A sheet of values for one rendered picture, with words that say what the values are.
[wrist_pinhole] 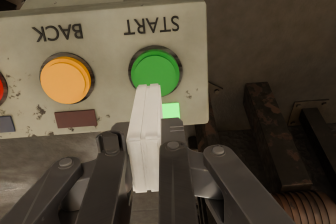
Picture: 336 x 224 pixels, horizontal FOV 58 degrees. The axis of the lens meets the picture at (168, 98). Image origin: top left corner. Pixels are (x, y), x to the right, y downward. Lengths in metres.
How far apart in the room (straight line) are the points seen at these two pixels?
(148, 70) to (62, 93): 0.07
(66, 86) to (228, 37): 0.76
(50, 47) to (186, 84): 0.12
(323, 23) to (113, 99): 0.86
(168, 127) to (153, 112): 0.01
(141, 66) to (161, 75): 0.02
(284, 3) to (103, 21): 0.77
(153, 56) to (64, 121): 0.10
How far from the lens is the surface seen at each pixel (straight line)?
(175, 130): 0.15
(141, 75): 0.25
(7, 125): 0.31
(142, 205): 1.74
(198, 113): 0.27
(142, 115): 0.15
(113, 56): 0.26
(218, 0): 0.91
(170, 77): 0.25
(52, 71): 0.26
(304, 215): 0.82
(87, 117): 0.28
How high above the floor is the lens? 0.80
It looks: 47 degrees down
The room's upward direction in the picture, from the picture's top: 176 degrees clockwise
